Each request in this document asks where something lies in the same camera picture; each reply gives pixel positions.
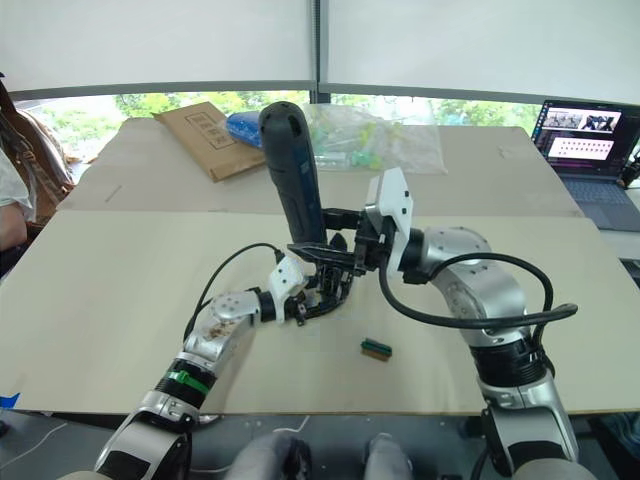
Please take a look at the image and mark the dark blue electric screwdriver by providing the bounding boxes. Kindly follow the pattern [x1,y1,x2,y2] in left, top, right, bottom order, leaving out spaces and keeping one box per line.
[257,100,329,247]

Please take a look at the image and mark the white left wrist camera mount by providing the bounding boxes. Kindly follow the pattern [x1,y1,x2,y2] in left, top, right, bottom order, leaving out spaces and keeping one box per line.
[266,255,308,324]

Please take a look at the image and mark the white roller blind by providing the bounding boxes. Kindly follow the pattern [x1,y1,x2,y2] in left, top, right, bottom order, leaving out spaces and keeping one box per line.
[319,0,640,104]
[0,0,317,94]

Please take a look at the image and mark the person in white shirt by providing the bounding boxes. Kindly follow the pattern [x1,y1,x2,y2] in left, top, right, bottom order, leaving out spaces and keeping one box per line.
[0,147,37,254]

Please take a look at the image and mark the brown cardboard envelope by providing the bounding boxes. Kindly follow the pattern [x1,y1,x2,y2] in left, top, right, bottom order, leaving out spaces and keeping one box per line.
[150,101,267,184]

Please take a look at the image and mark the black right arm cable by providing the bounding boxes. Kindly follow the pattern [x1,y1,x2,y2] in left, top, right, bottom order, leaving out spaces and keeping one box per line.
[377,251,580,362]

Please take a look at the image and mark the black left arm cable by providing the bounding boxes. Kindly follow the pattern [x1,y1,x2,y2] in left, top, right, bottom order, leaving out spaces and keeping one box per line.
[181,242,287,347]

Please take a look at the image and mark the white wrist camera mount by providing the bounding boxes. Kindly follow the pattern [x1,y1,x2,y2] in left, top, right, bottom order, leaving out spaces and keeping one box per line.
[363,168,416,279]
[266,255,308,324]

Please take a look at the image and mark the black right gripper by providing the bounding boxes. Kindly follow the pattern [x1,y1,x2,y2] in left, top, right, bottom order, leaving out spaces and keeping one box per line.
[287,207,394,274]

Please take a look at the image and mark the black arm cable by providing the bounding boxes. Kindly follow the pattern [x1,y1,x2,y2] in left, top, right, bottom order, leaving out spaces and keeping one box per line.
[377,251,580,362]
[181,242,287,347]

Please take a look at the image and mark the grey window frame post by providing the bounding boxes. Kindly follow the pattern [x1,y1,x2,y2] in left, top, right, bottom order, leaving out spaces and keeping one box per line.
[307,0,332,105]

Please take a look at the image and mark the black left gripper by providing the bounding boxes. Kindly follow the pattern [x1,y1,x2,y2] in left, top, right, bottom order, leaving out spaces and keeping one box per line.
[291,279,356,328]

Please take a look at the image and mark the small green brown block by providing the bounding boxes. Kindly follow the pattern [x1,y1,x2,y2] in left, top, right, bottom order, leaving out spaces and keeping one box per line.
[360,337,395,363]

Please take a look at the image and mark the grey rounded shape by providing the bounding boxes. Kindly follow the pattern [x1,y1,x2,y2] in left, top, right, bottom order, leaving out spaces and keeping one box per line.
[364,432,415,480]
[231,431,312,480]

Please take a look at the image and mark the clear bag of green parts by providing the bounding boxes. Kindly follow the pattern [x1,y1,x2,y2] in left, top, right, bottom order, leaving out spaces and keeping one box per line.
[301,98,450,177]

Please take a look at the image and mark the black and white device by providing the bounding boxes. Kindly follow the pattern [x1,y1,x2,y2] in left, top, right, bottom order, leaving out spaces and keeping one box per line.
[618,143,640,190]

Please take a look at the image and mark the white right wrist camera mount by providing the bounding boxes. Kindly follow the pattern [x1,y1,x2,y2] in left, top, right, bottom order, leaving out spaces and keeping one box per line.
[363,168,416,279]

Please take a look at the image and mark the open laptop computer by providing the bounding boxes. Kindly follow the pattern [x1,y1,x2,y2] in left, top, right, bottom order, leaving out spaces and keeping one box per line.
[531,98,640,233]

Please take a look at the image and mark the white floor cable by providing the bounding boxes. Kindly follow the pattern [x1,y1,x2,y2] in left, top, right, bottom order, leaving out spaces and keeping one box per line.
[13,418,70,465]
[219,414,312,436]

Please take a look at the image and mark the blue plastic bag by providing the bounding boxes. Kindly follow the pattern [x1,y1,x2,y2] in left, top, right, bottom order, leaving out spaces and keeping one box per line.
[225,111,265,150]

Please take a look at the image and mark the brown patterned bag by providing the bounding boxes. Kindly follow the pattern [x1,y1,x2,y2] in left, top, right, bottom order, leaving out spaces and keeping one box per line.
[0,78,77,229]

